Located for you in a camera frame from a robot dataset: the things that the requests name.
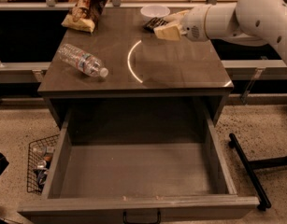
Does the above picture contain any black metal stand base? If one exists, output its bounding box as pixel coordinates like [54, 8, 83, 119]
[228, 133, 287, 211]

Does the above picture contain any black rxbar chocolate bar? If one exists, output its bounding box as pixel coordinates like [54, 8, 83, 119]
[143, 17, 167, 32]

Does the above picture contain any open grey top drawer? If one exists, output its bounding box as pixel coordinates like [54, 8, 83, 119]
[17, 96, 260, 224]

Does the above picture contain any yellow chip bag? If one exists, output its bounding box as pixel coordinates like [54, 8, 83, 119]
[62, 0, 108, 33]

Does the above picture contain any white ceramic bowl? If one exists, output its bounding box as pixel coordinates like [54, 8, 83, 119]
[140, 5, 170, 21]

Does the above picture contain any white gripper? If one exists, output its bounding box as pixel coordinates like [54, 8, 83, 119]
[153, 5, 210, 42]

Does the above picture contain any grey wooden cabinet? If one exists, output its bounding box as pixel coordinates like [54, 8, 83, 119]
[38, 8, 233, 121]

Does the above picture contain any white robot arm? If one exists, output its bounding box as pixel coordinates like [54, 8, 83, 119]
[154, 0, 287, 65]

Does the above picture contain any black wire basket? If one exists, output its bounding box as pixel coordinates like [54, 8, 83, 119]
[26, 134, 59, 194]

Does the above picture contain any clear plastic water bottle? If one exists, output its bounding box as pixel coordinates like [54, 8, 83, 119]
[58, 44, 108, 78]

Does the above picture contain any black drawer handle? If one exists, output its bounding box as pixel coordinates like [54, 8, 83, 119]
[122, 211, 162, 224]

